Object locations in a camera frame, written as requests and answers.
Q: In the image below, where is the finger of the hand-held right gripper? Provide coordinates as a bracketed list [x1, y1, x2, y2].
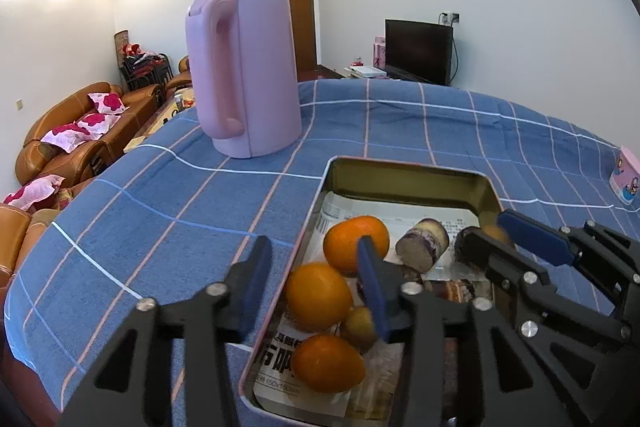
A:
[481, 229, 640, 427]
[497, 209, 640, 293]

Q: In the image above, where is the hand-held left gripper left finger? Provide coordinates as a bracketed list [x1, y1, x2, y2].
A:
[60, 236, 273, 427]

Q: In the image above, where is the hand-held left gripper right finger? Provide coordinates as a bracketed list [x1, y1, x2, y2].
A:
[356, 237, 546, 427]

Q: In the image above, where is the green kiwi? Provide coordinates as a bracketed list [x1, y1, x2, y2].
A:
[341, 306, 378, 350]
[482, 224, 511, 245]

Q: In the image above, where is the small orange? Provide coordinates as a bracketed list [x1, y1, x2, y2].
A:
[323, 215, 391, 278]

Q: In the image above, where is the large orange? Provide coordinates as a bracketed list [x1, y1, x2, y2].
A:
[285, 262, 354, 333]

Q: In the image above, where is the pale purple sweet potato piece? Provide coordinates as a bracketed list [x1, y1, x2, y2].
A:
[395, 218, 450, 274]

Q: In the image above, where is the pink tin box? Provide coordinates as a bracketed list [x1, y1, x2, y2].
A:
[239, 155, 506, 427]

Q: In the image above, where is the printed paper sheet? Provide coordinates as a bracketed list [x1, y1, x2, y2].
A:
[252, 192, 481, 423]

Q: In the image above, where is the pink cartoon mug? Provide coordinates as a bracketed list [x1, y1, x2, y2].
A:
[609, 146, 640, 212]

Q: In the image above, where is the blue plaid tablecloth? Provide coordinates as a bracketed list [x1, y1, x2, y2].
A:
[4, 79, 640, 427]

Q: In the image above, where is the coffee table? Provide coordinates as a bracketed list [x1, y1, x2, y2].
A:
[124, 88, 198, 152]

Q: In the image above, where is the pink electric kettle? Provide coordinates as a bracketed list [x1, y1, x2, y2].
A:
[185, 0, 303, 158]

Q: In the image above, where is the black television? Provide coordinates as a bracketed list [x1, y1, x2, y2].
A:
[384, 19, 453, 86]

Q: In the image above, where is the tv stand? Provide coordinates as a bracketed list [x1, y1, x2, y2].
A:
[315, 64, 391, 82]

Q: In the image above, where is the brown leather armchair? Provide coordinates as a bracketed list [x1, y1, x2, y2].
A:
[165, 55, 193, 95]

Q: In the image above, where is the pink floral pillow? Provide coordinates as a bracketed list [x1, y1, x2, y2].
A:
[88, 93, 130, 115]
[2, 174, 66, 210]
[40, 124, 96, 152]
[75, 112, 121, 135]

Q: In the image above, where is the stack of dark chairs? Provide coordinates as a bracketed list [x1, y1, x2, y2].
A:
[120, 52, 173, 92]

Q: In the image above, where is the brown leather sofa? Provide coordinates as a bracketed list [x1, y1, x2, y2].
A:
[0, 177, 96, 303]
[15, 82, 161, 185]

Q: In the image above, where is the brown wooden door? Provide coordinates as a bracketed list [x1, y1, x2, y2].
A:
[259, 0, 318, 82]

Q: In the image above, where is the black power cable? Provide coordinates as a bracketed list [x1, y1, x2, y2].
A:
[450, 24, 460, 85]

